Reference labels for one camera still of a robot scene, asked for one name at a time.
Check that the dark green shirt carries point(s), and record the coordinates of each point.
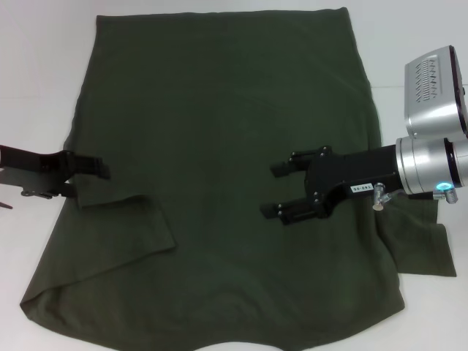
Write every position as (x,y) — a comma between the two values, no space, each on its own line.
(234,128)

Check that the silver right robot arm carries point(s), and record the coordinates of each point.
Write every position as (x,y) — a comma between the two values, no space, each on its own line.
(428,164)

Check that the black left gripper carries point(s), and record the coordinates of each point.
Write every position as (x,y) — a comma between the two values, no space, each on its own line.
(22,161)

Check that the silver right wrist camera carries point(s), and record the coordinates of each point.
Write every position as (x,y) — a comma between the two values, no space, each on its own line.
(431,95)

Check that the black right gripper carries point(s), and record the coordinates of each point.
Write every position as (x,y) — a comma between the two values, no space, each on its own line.
(365,172)

